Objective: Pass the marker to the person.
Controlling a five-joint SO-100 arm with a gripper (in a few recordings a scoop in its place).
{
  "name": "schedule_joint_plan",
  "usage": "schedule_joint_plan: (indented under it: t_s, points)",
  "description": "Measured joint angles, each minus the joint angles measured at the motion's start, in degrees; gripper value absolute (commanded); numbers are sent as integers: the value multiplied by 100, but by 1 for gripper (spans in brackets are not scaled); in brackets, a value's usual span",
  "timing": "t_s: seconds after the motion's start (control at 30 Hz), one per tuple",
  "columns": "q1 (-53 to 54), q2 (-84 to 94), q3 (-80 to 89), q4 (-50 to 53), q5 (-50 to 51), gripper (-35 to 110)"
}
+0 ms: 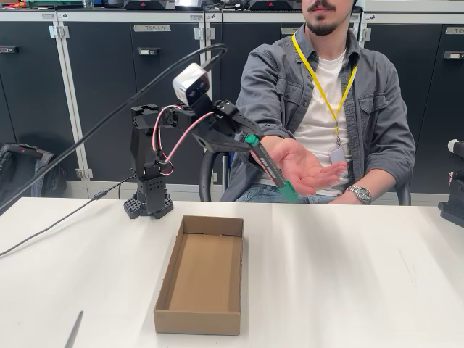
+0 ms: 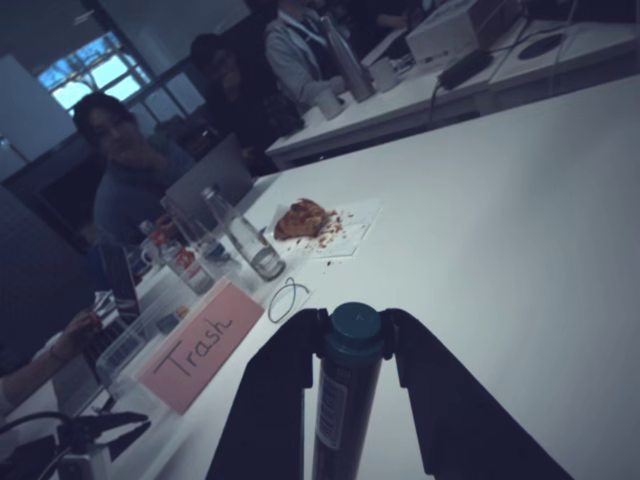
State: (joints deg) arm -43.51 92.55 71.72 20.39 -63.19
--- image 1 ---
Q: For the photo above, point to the man in grey overshirt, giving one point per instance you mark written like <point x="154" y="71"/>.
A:
<point x="380" y="108"/>

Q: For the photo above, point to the black backpack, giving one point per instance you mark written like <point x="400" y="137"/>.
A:
<point x="21" y="170"/>

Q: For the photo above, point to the silver wristwatch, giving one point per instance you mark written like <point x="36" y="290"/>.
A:
<point x="362" y="195"/>

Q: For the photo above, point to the grey badge holder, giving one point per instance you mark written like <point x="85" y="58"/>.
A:
<point x="337" y="156"/>

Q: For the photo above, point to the thin grey rod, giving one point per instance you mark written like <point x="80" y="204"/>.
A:
<point x="74" y="330"/>

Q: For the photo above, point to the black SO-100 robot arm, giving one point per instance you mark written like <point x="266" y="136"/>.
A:
<point x="145" y="152"/>

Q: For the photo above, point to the person's right hand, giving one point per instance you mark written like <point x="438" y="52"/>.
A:
<point x="308" y="170"/>

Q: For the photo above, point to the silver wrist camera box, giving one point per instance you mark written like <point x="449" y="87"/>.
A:
<point x="190" y="81"/>

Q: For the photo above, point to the green crate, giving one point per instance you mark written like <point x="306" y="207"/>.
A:
<point x="54" y="3"/>

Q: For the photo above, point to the black office chair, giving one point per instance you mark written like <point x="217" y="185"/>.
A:
<point x="206" y="174"/>

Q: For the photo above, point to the person's left forearm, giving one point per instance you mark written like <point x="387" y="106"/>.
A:
<point x="380" y="183"/>

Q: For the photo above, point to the black robot device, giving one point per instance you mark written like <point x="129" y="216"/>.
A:
<point x="455" y="210"/>

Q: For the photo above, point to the team tape label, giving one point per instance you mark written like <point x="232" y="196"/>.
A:
<point x="152" y="28"/>
<point x="455" y="30"/>

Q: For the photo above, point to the open brown cardboard box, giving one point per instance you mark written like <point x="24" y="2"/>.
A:
<point x="206" y="272"/>

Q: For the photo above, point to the black device with red logo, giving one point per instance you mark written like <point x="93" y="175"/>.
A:
<point x="272" y="4"/>
<point x="148" y="4"/>

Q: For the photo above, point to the green and black marker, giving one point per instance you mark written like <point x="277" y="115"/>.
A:
<point x="270" y="166"/>

